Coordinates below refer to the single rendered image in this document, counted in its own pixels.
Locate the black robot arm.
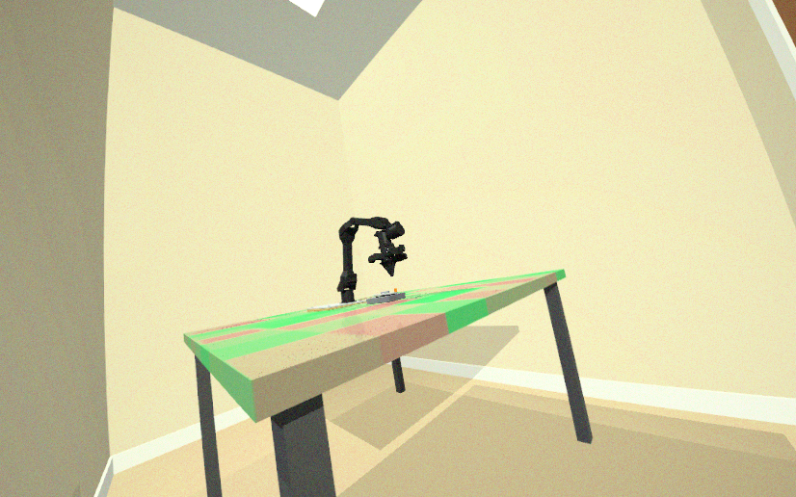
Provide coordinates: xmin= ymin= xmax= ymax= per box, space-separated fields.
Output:
xmin=336 ymin=217 xmax=405 ymax=303

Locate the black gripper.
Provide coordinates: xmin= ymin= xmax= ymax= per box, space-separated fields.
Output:
xmin=368 ymin=241 xmax=408 ymax=276

